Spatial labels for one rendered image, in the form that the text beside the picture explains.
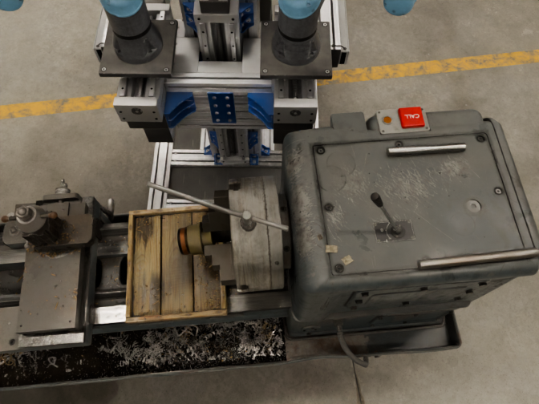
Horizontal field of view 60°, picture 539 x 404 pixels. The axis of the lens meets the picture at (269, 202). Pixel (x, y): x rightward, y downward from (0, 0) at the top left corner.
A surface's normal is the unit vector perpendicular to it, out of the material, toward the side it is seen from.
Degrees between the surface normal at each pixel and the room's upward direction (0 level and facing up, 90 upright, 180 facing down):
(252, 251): 36
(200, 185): 0
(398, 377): 0
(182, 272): 0
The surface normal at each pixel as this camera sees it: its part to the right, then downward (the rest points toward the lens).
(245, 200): -0.01, -0.58
